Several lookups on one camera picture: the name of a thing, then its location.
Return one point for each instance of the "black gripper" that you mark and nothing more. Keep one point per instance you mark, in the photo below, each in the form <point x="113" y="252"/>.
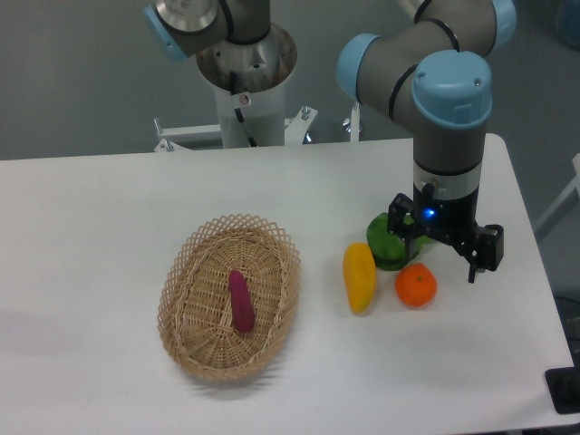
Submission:
<point x="450" y="220"/>

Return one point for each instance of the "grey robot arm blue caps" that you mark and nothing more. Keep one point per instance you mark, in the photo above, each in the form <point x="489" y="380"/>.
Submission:
<point x="432" y="80"/>

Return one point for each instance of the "purple sweet potato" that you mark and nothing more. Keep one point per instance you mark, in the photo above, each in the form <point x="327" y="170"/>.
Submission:
<point x="243" y="312"/>

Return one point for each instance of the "oval wicker basket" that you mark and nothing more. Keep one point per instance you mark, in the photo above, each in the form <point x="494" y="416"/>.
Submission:
<point x="196" y="316"/>

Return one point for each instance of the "green bell pepper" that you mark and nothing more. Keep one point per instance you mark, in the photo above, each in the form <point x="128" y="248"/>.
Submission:
<point x="388" y="251"/>

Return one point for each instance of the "orange tangerine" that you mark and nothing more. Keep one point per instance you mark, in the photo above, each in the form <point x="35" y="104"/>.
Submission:
<point x="416" y="285"/>

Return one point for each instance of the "yellow bell pepper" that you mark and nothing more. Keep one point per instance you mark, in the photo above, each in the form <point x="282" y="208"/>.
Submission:
<point x="359" y="275"/>

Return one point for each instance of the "black device at table edge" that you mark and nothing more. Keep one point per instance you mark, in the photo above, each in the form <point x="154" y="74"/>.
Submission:
<point x="563" y="386"/>

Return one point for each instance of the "white frame at right edge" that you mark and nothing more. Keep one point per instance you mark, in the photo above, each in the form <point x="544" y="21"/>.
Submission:
<point x="564" y="201"/>

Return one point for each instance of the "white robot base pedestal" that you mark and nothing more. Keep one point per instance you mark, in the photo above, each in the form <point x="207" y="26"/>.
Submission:
<point x="248" y="83"/>

